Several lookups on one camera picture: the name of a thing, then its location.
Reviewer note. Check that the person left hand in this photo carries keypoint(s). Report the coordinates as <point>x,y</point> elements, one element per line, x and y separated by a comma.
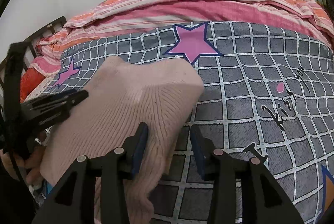
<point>31,165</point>

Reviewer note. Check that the pink orange striped quilt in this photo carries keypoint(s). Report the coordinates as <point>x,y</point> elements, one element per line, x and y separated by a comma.
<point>120,17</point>

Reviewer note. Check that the pink knit sweater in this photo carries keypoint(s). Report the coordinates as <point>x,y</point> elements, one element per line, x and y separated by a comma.
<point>121,96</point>

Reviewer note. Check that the grey checked star blanket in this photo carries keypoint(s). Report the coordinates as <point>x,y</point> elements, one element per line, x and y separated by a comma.
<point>263,85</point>

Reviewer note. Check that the dark wooden headboard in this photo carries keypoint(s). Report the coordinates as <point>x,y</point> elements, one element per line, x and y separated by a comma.
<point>44,32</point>

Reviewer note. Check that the red pillow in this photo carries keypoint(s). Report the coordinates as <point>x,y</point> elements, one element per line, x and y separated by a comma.
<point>29,81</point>

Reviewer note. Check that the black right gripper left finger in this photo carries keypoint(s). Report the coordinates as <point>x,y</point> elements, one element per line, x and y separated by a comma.
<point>72,199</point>

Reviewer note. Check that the floral bed sheet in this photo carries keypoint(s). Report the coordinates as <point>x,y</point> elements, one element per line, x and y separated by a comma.
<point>40,88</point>

